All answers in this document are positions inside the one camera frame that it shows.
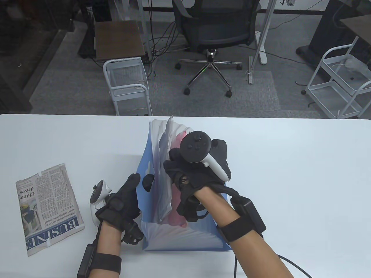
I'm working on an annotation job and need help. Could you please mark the white black left controller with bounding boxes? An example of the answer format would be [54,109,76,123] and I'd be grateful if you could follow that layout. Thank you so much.
[89,180,113,227]

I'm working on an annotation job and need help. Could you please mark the black right wrist strap box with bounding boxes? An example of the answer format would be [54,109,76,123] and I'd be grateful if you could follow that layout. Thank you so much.
[217,194,266,243]

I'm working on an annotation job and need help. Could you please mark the clear plastic bag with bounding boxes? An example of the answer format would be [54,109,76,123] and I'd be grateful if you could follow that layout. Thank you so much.
[342,55,371,80]

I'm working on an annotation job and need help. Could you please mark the white black right controller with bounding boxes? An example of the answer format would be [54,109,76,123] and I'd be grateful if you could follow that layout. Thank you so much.
[180,131,229,180]

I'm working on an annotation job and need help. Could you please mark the small white wire cart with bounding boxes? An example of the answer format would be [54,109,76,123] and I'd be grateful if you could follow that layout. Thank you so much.
[103,57,153,116]

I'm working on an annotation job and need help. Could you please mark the large newspaper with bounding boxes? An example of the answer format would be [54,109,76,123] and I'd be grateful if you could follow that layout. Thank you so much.
[15,163,85,257]

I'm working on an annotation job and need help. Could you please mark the person's left hand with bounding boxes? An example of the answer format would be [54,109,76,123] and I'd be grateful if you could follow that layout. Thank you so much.
[95,173,155,245]

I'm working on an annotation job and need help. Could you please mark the black desk leg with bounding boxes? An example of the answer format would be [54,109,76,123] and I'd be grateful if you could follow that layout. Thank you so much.
[78,0,97,58]

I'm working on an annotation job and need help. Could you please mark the person's right hand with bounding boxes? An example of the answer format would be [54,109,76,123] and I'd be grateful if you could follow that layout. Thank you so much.
[163,140,232,223]

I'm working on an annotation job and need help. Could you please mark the brown wooden side table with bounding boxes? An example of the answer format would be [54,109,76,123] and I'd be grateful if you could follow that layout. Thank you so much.
[94,20,146,62]

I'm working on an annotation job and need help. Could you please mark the white black controller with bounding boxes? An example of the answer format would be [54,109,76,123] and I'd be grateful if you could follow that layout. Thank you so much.
[89,180,113,227]
[180,131,229,180]

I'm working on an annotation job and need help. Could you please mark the person's left forearm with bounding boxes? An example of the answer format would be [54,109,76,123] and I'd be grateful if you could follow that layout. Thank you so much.
[96,222,122,278]

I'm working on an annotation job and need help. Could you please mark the person's right forearm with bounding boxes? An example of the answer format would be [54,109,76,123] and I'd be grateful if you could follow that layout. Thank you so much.
[193,185,294,278]

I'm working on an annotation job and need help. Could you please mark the blue accordion folder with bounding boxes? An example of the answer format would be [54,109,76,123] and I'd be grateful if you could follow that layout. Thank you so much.
[136,116,232,252]

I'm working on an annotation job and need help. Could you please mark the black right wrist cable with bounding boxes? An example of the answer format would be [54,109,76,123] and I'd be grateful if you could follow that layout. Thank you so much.
[232,252,313,278]

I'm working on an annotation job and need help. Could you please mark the brown desk top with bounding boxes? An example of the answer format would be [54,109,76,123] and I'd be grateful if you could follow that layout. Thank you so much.
[340,14,371,47]

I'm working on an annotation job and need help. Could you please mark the black left wrist strap box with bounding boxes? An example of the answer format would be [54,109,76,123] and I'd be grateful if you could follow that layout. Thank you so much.
[77,244,122,278]

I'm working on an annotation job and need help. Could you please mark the black desk base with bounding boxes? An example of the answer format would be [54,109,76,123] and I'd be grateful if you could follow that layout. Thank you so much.
[296,0,371,68]

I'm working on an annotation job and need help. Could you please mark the white desk leg with foot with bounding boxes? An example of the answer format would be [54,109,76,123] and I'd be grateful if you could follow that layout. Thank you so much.
[251,0,278,70]

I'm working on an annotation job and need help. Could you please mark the black wrist strap box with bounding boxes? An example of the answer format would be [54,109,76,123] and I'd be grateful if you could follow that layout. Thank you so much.
[77,244,122,278]
[217,194,266,243]

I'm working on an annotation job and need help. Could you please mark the white printed form sheet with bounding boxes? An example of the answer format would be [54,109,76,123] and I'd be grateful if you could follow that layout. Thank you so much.
[157,162,175,223]

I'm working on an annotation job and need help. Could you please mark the bundle of floor cables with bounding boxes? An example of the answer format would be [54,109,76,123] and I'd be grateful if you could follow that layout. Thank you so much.
[145,17,192,78]

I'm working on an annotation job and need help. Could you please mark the thin white desk leg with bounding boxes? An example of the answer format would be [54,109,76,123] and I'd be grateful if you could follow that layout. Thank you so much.
[136,0,158,63]

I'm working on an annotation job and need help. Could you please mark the black office chair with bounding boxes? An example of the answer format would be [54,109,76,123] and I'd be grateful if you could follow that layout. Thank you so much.
[172,0,261,97]

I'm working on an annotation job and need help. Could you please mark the large white wire cart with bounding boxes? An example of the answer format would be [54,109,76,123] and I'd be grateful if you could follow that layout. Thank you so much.
[301,36,371,119]

